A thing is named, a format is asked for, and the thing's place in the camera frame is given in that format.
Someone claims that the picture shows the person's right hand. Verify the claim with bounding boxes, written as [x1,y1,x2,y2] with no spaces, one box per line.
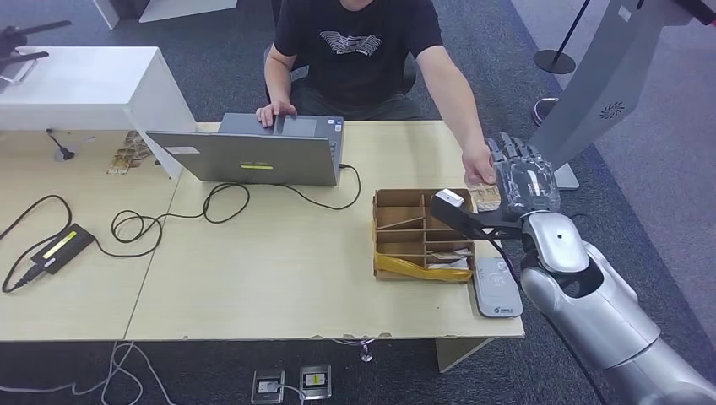
[256,100,297,128]

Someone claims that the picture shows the person's left hand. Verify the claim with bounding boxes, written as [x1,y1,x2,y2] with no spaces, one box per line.
[462,139,497,186]

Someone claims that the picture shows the tan patterned ID card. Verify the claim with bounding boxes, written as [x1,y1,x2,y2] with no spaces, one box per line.
[469,183,502,213]

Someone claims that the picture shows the person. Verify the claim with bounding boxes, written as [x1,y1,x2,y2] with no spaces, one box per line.
[256,0,497,186]

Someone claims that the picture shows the grey card reader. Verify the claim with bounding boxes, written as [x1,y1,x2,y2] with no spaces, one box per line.
[472,256,524,319]

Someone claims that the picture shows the grey laptop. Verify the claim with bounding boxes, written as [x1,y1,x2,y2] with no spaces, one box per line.
[145,112,345,187]

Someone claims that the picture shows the dark shoe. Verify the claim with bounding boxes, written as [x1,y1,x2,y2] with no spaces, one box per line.
[531,97,561,127]

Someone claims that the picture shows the cardboard divider box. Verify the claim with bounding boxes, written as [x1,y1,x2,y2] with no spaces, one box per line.
[372,188,476,283]

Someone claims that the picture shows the white paper packet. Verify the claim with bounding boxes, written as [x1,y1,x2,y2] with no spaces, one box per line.
[427,250,474,271]

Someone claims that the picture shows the white furniture base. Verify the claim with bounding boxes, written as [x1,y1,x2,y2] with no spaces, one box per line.
[92,0,239,30]

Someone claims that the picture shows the grey kiosk stand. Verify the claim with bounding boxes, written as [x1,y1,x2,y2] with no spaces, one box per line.
[528,0,700,192]

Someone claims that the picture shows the stack of patterned cards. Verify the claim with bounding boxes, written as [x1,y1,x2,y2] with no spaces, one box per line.
[107,130,153,176]

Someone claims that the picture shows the desk leg panel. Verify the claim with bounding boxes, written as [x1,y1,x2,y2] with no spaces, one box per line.
[435,335,496,374]

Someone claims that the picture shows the white cabinet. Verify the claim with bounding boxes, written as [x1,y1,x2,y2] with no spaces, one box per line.
[0,46,198,180]

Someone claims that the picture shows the small black antenna stand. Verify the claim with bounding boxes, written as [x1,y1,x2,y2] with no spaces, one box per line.
[46,128,77,163]

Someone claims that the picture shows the small metal desk fitting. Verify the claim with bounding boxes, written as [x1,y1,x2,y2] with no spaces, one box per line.
[329,335,378,364]

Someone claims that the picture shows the black power adapter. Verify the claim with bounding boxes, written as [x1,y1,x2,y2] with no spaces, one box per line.
[30,223,97,276]

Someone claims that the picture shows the clear phone holder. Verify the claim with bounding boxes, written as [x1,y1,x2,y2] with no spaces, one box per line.
[0,57,38,86]

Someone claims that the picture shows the floor socket with yellow label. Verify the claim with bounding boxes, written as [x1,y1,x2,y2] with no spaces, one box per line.
[299,364,332,400]

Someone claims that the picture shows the floor socket with white plug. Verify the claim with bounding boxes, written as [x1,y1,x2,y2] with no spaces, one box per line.
[251,370,285,405]

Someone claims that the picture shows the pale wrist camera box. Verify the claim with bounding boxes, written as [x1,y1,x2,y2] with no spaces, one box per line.
[434,188,466,209]

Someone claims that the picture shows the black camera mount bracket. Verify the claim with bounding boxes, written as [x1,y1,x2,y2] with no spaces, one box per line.
[429,193,526,241]

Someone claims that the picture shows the black laptop charger cable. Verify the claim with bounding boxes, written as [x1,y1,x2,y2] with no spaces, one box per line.
[92,163,362,259]

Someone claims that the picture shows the black stanchion post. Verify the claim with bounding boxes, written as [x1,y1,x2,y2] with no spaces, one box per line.
[533,0,591,75]

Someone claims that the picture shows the black camera cable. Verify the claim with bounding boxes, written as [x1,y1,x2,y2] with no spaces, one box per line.
[485,235,610,405]

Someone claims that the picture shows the black mains cable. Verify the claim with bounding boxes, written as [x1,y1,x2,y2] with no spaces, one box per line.
[0,194,73,294]

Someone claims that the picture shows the white floor cable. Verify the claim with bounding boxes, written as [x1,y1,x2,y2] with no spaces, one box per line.
[0,341,175,405]

